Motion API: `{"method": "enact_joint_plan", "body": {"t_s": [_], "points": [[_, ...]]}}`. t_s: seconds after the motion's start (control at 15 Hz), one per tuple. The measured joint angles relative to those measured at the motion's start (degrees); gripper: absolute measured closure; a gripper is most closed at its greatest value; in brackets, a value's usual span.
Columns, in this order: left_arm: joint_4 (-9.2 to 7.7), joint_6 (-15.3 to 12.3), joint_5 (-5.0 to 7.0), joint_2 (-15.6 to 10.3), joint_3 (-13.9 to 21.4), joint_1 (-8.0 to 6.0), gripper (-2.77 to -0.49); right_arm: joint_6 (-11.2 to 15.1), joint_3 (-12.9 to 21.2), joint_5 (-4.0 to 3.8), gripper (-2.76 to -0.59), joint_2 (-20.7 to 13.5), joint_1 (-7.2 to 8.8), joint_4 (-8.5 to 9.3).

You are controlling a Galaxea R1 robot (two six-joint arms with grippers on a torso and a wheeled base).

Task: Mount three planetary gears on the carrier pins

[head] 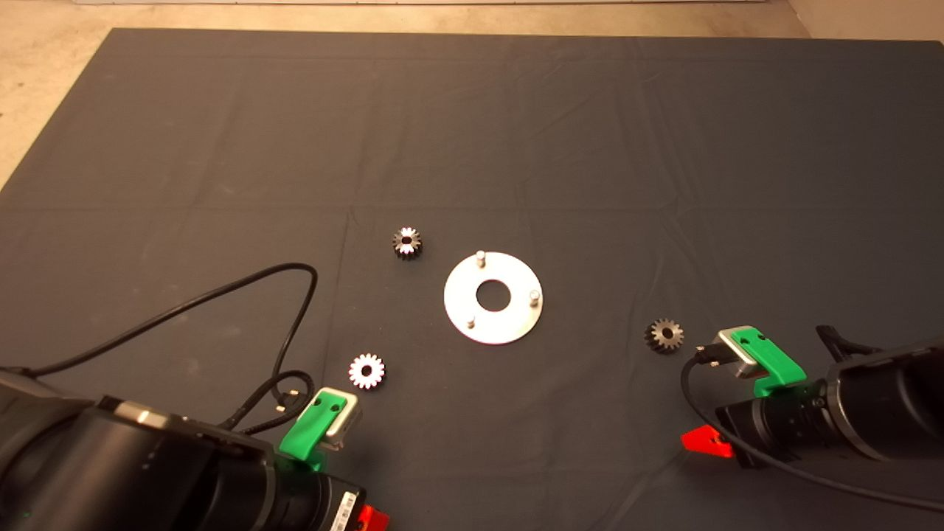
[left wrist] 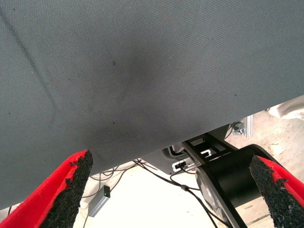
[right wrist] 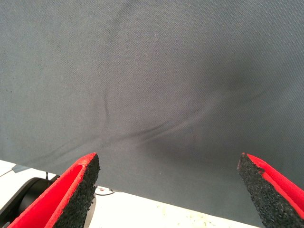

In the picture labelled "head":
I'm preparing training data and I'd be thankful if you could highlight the black left camera cable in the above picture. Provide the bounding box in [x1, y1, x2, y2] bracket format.
[26, 263, 319, 414]

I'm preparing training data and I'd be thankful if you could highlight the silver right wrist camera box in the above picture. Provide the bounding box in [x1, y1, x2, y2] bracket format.
[717, 328, 760, 379]

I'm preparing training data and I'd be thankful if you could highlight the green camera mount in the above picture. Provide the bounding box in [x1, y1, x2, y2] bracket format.
[726, 326, 808, 399]
[279, 389, 346, 473]

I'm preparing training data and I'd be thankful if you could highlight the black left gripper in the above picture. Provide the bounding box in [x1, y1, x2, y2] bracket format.
[274, 454, 390, 531]

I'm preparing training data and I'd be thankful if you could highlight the black camera cable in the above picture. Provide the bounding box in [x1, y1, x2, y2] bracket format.
[26, 263, 319, 414]
[680, 343, 944, 513]

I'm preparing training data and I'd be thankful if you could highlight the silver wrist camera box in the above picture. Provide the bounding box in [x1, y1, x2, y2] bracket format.
[317, 387, 362, 449]
[717, 328, 760, 379]

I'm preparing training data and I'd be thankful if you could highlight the green right camera mount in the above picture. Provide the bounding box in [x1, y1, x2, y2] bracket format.
[726, 326, 808, 399]

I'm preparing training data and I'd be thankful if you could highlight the braided black left arm cable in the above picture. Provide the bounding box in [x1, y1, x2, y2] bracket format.
[221, 371, 316, 436]

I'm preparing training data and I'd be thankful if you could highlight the dark grey table cloth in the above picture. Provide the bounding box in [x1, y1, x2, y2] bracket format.
[0, 28, 944, 531]

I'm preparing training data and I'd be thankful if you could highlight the braided black right arm cable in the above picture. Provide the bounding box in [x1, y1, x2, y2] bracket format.
[815, 324, 882, 362]

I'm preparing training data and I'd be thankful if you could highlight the small steel planetary gear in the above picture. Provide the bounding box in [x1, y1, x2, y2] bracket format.
[349, 353, 386, 390]
[392, 226, 423, 261]
[645, 318, 684, 354]

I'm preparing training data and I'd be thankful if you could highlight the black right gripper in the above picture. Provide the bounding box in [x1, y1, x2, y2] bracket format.
[681, 378, 839, 471]

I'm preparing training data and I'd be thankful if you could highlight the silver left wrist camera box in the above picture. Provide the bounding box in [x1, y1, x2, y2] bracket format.
[317, 387, 362, 449]

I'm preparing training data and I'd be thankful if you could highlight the green left camera mount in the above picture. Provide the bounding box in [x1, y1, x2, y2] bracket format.
[279, 389, 346, 473]

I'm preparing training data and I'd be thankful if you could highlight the braided black arm cable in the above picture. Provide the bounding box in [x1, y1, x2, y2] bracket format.
[221, 371, 316, 436]
[815, 324, 882, 362]

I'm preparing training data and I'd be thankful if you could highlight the round metal carrier plate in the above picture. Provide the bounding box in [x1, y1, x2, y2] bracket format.
[444, 251, 544, 345]

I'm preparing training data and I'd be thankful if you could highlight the black right camera cable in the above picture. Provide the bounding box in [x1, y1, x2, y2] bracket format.
[680, 343, 944, 513]

